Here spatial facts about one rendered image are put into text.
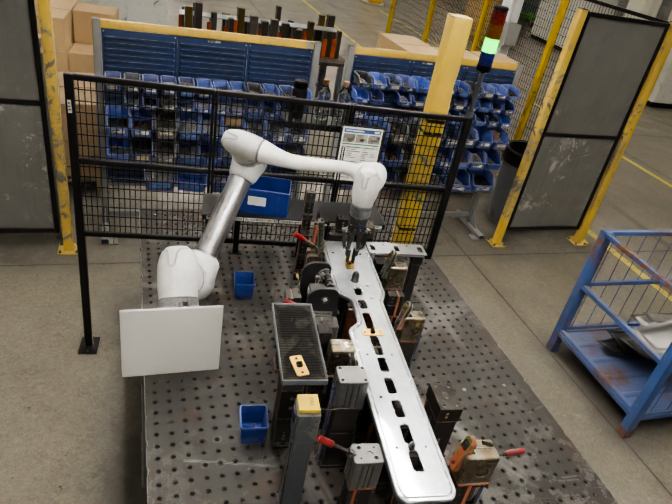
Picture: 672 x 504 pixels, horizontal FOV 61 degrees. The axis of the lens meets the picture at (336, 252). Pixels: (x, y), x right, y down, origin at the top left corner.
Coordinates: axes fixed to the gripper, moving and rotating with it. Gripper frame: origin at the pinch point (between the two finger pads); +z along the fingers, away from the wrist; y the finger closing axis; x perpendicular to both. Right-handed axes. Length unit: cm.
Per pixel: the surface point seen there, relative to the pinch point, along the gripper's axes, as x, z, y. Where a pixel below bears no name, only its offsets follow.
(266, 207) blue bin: -34.7, -2.8, 35.3
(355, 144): -54, -31, -7
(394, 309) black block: 21.9, 12.5, -17.3
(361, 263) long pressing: -1.0, 4.6, -5.9
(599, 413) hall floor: 1, 105, -176
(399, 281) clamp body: 7.8, 7.6, -22.3
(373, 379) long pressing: 71, 5, 5
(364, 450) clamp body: 105, -1, 17
